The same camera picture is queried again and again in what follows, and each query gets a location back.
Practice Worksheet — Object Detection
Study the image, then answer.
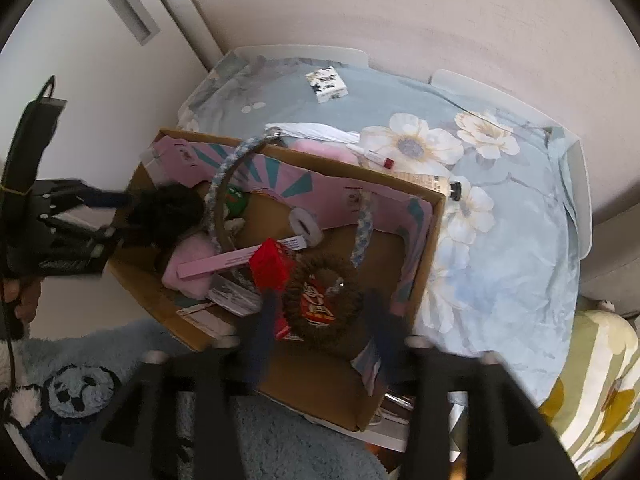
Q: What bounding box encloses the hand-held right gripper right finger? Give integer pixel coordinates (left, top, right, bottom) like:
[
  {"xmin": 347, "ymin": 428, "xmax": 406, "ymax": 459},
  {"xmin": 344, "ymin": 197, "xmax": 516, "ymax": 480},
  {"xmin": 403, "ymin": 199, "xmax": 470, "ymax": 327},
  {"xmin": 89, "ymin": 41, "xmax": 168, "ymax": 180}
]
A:
[{"xmin": 364, "ymin": 290, "xmax": 583, "ymax": 480}]

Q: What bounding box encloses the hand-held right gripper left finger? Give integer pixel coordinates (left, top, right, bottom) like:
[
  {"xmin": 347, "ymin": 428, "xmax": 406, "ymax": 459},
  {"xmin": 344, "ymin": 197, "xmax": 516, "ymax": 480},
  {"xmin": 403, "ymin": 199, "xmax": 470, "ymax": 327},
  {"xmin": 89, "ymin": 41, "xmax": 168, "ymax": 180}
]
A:
[{"xmin": 62, "ymin": 290, "xmax": 283, "ymax": 480}]

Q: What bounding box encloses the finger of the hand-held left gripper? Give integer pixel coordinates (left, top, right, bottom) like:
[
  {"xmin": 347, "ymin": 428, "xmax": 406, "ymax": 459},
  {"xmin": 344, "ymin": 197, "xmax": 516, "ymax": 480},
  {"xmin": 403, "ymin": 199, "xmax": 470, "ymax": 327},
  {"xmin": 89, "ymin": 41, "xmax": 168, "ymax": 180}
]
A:
[
  {"xmin": 54, "ymin": 219, "xmax": 127, "ymax": 250},
  {"xmin": 74, "ymin": 181, "xmax": 134, "ymax": 208}
]

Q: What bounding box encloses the brown bear plush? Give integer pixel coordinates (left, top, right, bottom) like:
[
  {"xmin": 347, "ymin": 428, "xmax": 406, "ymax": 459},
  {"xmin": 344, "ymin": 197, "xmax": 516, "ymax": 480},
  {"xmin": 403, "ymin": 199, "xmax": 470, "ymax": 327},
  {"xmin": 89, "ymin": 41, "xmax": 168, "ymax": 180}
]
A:
[{"xmin": 282, "ymin": 255, "xmax": 365, "ymax": 339}]

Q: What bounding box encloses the black fluffy scrunchie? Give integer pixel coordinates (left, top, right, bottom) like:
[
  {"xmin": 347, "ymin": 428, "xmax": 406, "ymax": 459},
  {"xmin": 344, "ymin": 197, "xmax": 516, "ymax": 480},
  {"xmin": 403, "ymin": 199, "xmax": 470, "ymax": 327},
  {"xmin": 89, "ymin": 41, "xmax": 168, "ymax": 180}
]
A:
[{"xmin": 122, "ymin": 183, "xmax": 206, "ymax": 248}]

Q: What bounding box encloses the cardboard box with pink flaps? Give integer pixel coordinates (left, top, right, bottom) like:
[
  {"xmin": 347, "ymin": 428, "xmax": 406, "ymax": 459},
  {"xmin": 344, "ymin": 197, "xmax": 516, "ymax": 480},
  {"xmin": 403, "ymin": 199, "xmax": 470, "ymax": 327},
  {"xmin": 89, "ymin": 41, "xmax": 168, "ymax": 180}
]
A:
[{"xmin": 107, "ymin": 127, "xmax": 447, "ymax": 433}]

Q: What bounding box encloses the red box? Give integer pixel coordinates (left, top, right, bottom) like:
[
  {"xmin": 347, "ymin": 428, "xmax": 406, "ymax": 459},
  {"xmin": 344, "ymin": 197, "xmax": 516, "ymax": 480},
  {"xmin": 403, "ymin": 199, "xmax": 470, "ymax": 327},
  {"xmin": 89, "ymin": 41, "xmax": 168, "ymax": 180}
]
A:
[{"xmin": 249, "ymin": 238, "xmax": 297, "ymax": 342}]

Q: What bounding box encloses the pink stick tube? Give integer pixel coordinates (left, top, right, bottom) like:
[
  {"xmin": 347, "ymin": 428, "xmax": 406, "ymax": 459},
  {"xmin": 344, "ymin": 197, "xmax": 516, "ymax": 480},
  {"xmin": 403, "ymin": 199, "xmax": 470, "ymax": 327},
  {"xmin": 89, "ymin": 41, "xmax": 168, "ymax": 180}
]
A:
[{"xmin": 176, "ymin": 237, "xmax": 308, "ymax": 278}]

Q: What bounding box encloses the pink plush cloth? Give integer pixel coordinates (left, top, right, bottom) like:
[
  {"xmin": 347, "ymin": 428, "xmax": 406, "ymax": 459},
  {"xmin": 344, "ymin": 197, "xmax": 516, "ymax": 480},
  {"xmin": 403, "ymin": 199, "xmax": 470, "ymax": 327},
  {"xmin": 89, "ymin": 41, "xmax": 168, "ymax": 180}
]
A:
[{"xmin": 161, "ymin": 235, "xmax": 217, "ymax": 302}]

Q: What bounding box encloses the blue braided headband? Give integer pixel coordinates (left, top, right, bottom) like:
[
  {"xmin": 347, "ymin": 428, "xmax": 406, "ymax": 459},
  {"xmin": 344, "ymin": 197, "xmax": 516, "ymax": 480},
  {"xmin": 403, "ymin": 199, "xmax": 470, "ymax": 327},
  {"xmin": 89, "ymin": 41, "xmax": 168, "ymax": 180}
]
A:
[{"xmin": 204, "ymin": 132, "xmax": 376, "ymax": 292}]

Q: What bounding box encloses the pink hair clip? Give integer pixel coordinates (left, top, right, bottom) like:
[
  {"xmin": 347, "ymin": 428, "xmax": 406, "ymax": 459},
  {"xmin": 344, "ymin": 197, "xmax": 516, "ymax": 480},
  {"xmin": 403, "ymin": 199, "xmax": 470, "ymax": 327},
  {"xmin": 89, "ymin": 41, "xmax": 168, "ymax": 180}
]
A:
[{"xmin": 289, "ymin": 208, "xmax": 323, "ymax": 247}]

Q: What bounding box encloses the green and white toy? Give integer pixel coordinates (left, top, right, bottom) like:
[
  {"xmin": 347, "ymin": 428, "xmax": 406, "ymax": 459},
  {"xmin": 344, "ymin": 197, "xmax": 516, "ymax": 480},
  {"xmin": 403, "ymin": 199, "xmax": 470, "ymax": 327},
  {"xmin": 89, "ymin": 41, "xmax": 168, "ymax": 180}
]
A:
[{"xmin": 220, "ymin": 185, "xmax": 251, "ymax": 233}]

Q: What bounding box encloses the person's left hand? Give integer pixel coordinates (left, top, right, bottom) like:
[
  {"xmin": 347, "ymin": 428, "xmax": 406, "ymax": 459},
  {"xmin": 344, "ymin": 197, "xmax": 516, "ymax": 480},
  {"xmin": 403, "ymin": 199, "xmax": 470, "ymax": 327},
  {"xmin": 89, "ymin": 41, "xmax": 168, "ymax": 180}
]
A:
[{"xmin": 14, "ymin": 277, "xmax": 44, "ymax": 324}]

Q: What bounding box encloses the white door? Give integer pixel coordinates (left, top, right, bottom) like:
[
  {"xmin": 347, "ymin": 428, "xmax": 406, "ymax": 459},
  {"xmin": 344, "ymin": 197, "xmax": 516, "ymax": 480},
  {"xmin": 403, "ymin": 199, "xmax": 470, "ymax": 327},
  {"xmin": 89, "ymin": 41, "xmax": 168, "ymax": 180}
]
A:
[{"xmin": 0, "ymin": 0, "xmax": 226, "ymax": 266}]

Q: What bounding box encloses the blue panda rug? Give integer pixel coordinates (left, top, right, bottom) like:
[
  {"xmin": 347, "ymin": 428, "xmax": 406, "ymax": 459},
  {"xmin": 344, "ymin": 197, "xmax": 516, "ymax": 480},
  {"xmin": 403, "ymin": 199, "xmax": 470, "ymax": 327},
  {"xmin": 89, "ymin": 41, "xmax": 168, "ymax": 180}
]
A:
[{"xmin": 0, "ymin": 320, "xmax": 392, "ymax": 480}]

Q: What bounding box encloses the blue floral tablecloth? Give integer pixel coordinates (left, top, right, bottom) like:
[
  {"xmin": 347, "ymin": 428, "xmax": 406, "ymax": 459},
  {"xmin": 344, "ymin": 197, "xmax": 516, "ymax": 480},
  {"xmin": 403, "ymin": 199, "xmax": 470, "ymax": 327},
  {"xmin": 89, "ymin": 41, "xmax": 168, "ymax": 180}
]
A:
[{"xmin": 175, "ymin": 52, "xmax": 583, "ymax": 411}]

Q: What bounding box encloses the beige tube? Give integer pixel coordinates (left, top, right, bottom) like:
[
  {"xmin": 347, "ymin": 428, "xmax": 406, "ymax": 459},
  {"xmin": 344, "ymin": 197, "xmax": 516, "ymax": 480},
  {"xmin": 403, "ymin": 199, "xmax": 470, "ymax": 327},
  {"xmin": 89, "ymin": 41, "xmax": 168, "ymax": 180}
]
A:
[{"xmin": 392, "ymin": 170, "xmax": 467, "ymax": 202}]

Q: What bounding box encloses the white tube with red cap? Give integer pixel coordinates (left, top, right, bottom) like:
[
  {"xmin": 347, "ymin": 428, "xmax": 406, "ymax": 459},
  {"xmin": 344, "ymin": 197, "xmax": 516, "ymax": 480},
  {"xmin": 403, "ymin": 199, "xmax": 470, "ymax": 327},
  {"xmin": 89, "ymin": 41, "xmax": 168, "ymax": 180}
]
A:
[{"xmin": 347, "ymin": 142, "xmax": 396, "ymax": 170}]

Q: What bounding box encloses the pink fluffy pouch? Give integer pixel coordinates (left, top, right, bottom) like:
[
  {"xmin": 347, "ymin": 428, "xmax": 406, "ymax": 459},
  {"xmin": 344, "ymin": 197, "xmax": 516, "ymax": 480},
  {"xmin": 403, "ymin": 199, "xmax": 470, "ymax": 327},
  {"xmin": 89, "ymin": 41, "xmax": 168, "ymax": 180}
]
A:
[{"xmin": 290, "ymin": 139, "xmax": 359, "ymax": 166}]

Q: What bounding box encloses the yellow striped cushion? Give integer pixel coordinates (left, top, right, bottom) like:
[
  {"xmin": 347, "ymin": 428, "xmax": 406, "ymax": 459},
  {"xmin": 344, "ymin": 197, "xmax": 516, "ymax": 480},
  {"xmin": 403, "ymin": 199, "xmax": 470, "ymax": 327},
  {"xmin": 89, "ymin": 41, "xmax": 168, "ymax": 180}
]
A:
[{"xmin": 539, "ymin": 309, "xmax": 640, "ymax": 480}]

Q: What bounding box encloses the small white patterned box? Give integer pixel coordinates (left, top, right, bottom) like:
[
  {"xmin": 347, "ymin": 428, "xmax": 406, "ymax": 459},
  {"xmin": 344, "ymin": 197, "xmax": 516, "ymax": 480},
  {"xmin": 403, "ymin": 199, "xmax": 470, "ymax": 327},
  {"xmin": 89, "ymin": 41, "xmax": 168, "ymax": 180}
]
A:
[{"xmin": 306, "ymin": 66, "xmax": 348, "ymax": 104}]

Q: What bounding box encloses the recessed grey door handle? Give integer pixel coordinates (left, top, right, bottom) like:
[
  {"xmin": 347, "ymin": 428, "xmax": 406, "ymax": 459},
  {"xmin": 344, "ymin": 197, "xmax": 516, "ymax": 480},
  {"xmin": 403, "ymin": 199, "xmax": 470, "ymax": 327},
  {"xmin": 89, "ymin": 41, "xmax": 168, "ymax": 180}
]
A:
[{"xmin": 91, "ymin": 0, "xmax": 161, "ymax": 46}]

